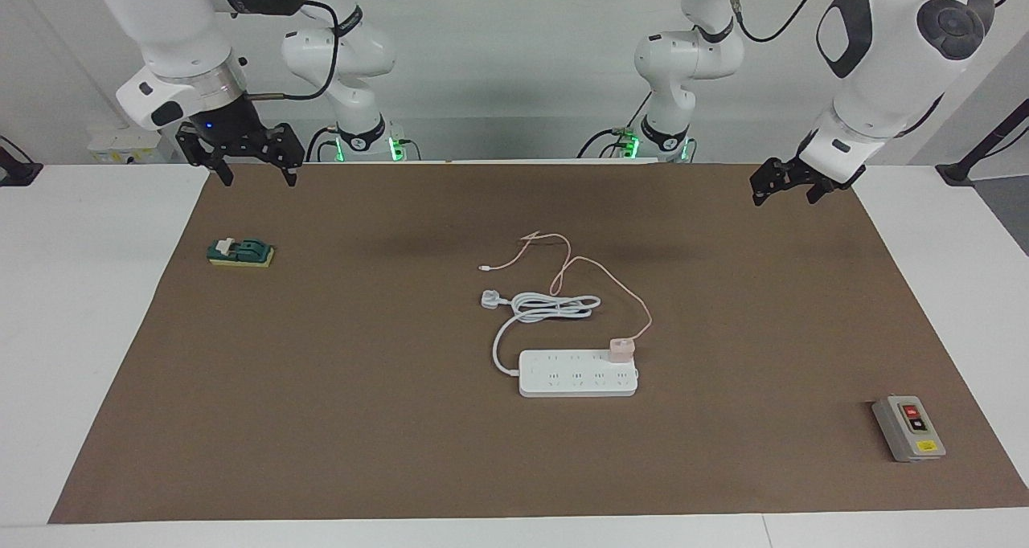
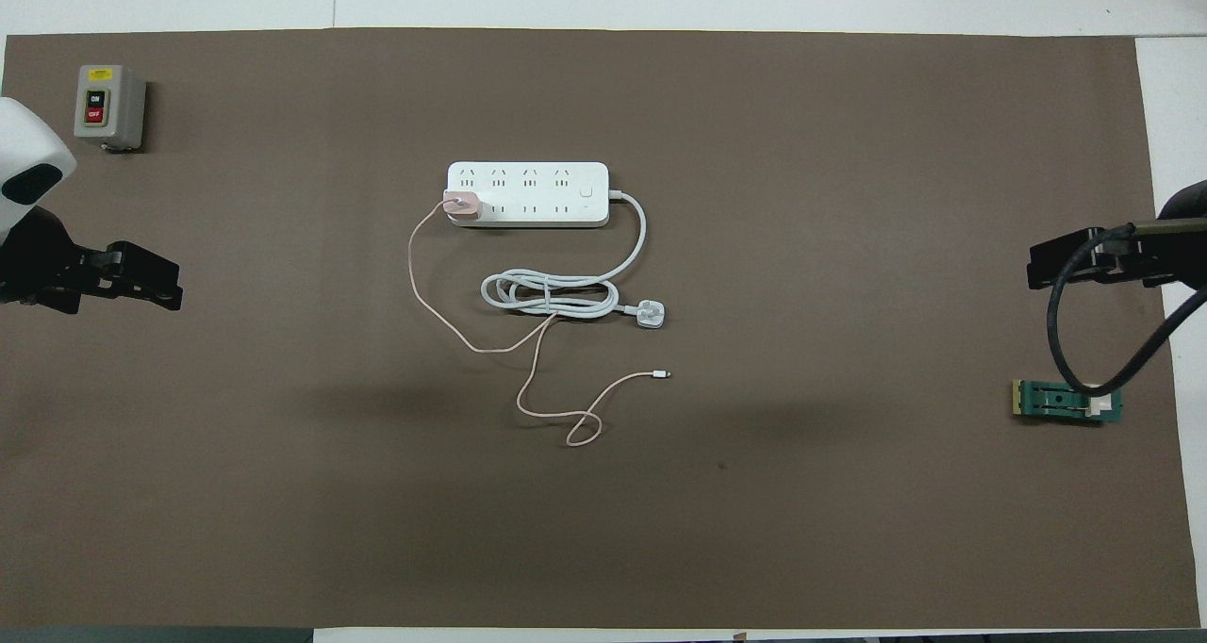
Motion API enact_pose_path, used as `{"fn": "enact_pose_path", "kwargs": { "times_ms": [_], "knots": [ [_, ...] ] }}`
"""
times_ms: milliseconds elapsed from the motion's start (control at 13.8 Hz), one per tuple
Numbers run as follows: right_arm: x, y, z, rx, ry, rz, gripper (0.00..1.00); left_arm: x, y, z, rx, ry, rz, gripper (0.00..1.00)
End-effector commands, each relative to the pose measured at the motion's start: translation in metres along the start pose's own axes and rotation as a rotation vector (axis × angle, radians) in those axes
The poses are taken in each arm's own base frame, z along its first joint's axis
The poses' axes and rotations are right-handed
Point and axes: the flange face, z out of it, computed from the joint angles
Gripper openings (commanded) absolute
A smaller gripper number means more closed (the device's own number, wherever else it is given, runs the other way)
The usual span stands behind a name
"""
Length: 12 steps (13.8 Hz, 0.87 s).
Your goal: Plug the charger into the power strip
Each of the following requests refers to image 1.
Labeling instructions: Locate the green knife switch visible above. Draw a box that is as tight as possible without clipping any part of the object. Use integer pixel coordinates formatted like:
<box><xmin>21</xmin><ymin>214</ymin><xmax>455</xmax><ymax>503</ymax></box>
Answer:
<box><xmin>207</xmin><ymin>237</ymin><xmax>275</xmax><ymax>268</ymax></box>

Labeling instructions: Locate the black left base cable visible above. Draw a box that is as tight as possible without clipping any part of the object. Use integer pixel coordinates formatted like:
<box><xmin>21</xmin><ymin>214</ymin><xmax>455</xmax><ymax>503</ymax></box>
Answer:
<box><xmin>577</xmin><ymin>90</ymin><xmax>652</xmax><ymax>160</ymax></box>

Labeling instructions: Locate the pink charging cable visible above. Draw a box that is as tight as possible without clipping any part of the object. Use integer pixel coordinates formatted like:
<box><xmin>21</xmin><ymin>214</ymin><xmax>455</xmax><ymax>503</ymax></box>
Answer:
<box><xmin>478</xmin><ymin>231</ymin><xmax>654</xmax><ymax>344</ymax></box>

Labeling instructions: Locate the white wall socket box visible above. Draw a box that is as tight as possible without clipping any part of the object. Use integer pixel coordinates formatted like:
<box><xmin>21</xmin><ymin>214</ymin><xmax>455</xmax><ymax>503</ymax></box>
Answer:
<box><xmin>87</xmin><ymin>126</ymin><xmax>179</xmax><ymax>165</ymax></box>

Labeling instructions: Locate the black base cable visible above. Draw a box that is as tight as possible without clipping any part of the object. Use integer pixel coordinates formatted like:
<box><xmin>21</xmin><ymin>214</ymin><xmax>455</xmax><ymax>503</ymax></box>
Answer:
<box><xmin>305</xmin><ymin>126</ymin><xmax>342</xmax><ymax>163</ymax></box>
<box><xmin>577</xmin><ymin>90</ymin><xmax>652</xmax><ymax>160</ymax></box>

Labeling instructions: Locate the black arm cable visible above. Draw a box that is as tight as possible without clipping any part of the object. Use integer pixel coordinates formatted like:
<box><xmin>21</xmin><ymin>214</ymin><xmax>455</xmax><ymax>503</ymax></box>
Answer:
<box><xmin>679</xmin><ymin>0</ymin><xmax>1010</xmax><ymax>43</ymax></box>
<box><xmin>215</xmin><ymin>0</ymin><xmax>363</xmax><ymax>103</ymax></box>

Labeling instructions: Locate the white power strip cord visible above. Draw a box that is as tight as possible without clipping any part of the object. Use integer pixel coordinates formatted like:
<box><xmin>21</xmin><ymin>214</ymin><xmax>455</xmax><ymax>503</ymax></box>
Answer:
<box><xmin>481</xmin><ymin>289</ymin><xmax>602</xmax><ymax>376</ymax></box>

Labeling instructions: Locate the black right base cable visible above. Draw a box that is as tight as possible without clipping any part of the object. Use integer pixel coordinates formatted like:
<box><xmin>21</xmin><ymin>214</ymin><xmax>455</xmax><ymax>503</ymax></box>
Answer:
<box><xmin>305</xmin><ymin>126</ymin><xmax>342</xmax><ymax>163</ymax></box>

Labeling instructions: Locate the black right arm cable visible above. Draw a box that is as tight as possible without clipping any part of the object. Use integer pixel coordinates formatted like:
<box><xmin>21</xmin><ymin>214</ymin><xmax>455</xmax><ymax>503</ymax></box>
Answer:
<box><xmin>215</xmin><ymin>0</ymin><xmax>363</xmax><ymax>103</ymax></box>

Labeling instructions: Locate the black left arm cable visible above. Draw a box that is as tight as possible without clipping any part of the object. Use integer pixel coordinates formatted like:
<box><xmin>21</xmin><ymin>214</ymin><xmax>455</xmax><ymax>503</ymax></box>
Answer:
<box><xmin>679</xmin><ymin>0</ymin><xmax>1010</xmax><ymax>43</ymax></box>

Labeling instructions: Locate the grey push button box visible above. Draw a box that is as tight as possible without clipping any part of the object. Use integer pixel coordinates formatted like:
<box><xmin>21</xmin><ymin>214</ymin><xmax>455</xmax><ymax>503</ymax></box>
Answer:
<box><xmin>871</xmin><ymin>395</ymin><xmax>947</xmax><ymax>463</ymax></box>

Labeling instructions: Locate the black clamp stand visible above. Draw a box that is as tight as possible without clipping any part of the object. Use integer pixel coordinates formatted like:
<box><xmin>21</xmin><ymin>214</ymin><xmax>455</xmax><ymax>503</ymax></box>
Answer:
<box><xmin>0</xmin><ymin>136</ymin><xmax>43</xmax><ymax>187</ymax></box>
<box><xmin>935</xmin><ymin>98</ymin><xmax>1029</xmax><ymax>187</ymax></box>

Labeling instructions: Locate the white power strip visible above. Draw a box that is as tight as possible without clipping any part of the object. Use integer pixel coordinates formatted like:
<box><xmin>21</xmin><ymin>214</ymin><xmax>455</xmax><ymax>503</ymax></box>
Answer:
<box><xmin>519</xmin><ymin>350</ymin><xmax>640</xmax><ymax>398</ymax></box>

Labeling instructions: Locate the brown table mat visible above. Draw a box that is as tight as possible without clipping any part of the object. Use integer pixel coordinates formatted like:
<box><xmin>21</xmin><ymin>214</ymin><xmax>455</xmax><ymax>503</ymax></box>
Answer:
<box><xmin>48</xmin><ymin>162</ymin><xmax>1029</xmax><ymax>525</ymax></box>

